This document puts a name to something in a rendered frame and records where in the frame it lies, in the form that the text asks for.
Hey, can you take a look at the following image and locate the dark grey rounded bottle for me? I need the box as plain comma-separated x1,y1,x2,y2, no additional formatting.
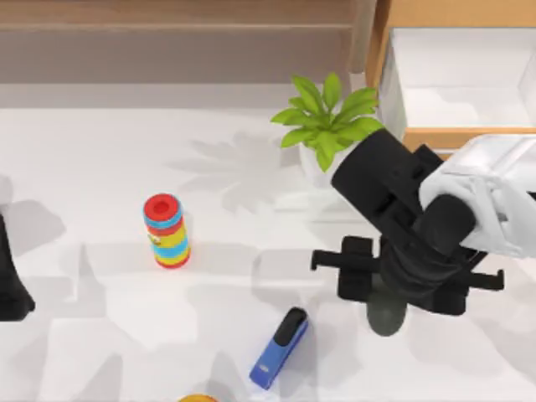
367,274,409,338

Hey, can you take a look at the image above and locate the blue and black stapler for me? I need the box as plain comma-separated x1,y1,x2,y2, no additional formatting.
249,307,310,391

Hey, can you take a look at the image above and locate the pale wooden drawer front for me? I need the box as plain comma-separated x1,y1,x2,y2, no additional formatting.
402,126,536,159

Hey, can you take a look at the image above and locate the green plant in white pot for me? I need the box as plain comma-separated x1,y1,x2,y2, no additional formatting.
270,72,387,188

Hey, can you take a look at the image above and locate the stack of coloured rings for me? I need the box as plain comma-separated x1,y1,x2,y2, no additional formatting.
142,193,193,271

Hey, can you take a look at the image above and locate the pulled out drawer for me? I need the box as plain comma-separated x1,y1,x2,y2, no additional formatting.
376,25,536,157

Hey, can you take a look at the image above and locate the wooden cupboard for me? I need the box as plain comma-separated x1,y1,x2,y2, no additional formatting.
0,0,393,87

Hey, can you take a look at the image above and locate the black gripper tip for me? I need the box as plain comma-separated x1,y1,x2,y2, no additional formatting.
0,212,36,323

